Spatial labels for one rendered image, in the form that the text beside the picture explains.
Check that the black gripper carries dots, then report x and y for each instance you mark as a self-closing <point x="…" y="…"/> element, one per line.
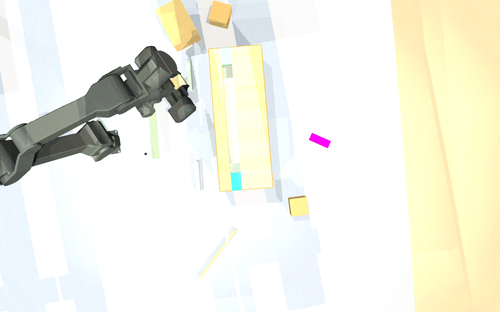
<point x="181" y="105"/>

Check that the small magenta block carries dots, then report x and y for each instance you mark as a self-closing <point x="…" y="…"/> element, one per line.
<point x="319" y="140"/>

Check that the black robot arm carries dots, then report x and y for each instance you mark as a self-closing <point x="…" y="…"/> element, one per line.
<point x="40" y="141"/>

